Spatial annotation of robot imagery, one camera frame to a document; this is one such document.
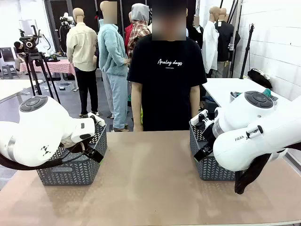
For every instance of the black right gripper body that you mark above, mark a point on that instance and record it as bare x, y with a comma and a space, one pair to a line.
208, 134

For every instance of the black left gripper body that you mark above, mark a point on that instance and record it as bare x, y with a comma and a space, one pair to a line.
87, 146

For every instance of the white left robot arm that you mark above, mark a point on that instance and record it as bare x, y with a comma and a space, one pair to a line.
42, 131

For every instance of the person's left forearm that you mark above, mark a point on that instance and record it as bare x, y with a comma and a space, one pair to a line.
194, 103

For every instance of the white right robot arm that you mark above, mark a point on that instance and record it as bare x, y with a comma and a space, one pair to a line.
258, 141

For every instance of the person's right forearm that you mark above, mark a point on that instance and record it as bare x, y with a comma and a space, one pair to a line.
137, 110

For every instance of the person's right hand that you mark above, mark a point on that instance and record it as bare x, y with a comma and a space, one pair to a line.
138, 127

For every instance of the grey plastic basket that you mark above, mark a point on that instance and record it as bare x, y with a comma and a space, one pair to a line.
75, 174
207, 169

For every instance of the white table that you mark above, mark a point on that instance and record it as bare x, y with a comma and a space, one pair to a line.
11, 87
225, 87

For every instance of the person in black T-shirt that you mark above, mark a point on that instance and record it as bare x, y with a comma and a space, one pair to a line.
164, 94

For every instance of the black bag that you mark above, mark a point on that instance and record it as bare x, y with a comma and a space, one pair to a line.
259, 77

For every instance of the table with red cloth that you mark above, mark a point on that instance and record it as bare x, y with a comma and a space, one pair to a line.
56, 66

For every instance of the mannequin in white shirt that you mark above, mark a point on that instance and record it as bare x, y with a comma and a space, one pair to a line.
210, 47

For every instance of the black light stand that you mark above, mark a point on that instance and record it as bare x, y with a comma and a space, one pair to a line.
247, 51

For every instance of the mannequin in blue fleece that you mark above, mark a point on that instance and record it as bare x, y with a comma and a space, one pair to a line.
113, 58

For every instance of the mannequin in black shirt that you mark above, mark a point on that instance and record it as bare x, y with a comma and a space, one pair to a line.
225, 40

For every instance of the mannequin in cream shirt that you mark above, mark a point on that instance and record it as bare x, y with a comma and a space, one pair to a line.
81, 47

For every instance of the mannequin in dark jacket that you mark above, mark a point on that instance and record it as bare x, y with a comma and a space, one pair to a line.
196, 33

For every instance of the grey stool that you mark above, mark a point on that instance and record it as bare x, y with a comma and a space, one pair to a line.
9, 70

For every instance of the seated person in background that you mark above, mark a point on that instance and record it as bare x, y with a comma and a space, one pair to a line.
20, 53

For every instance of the mannequin in plaid hoodie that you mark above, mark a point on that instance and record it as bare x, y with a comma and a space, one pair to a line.
137, 33

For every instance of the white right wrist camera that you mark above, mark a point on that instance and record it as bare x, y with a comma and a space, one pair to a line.
196, 119

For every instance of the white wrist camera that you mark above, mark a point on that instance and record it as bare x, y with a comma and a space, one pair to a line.
98, 119
196, 119

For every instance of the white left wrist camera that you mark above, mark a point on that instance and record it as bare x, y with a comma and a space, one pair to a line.
98, 119

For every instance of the black camera tripod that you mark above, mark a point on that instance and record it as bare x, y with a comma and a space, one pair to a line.
35, 58

